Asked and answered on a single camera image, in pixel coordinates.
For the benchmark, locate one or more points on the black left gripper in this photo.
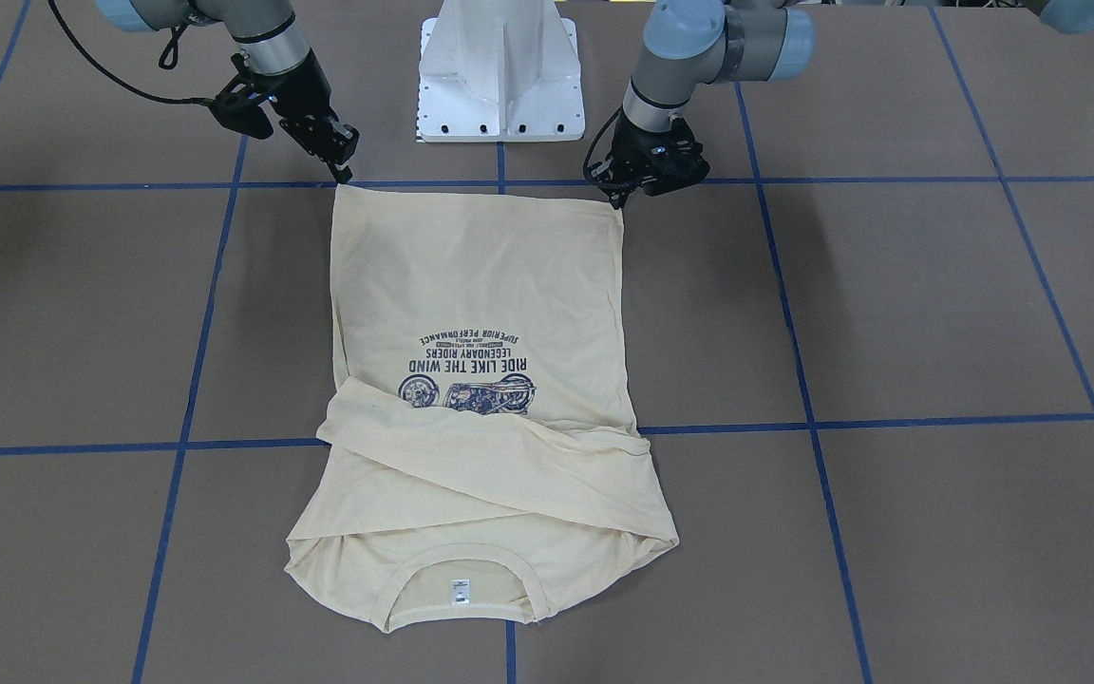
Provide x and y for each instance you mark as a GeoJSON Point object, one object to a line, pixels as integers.
{"type": "Point", "coordinates": [639, 141]}

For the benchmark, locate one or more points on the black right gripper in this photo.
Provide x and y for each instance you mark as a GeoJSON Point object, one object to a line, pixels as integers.
{"type": "Point", "coordinates": [302, 92]}

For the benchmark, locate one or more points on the cream long-sleeve graphic shirt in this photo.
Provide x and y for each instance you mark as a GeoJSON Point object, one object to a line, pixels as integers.
{"type": "Point", "coordinates": [485, 460]}

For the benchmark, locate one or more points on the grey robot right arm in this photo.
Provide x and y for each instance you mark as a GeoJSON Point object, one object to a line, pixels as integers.
{"type": "Point", "coordinates": [275, 66]}

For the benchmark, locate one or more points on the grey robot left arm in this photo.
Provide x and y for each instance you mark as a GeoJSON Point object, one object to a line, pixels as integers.
{"type": "Point", "coordinates": [686, 44]}

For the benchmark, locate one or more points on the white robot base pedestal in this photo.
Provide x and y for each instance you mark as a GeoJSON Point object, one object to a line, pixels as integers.
{"type": "Point", "coordinates": [499, 72]}

